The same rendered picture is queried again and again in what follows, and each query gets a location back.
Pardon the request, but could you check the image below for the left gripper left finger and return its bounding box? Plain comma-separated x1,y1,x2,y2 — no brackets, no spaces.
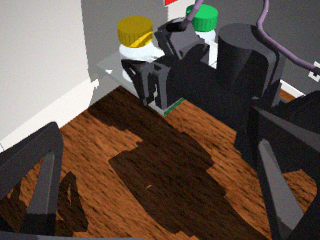
0,121,64,236

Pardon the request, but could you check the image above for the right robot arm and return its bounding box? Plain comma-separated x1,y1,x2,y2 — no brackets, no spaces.
153,17,320,170

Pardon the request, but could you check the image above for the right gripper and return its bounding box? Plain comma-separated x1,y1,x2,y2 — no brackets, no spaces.
121,22,216,112

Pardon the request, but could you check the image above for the white bottle with yellow cap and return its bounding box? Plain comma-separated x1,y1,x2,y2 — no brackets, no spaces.
117,16,154,63

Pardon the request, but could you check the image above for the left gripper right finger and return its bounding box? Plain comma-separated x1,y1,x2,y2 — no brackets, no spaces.
247,107,320,240

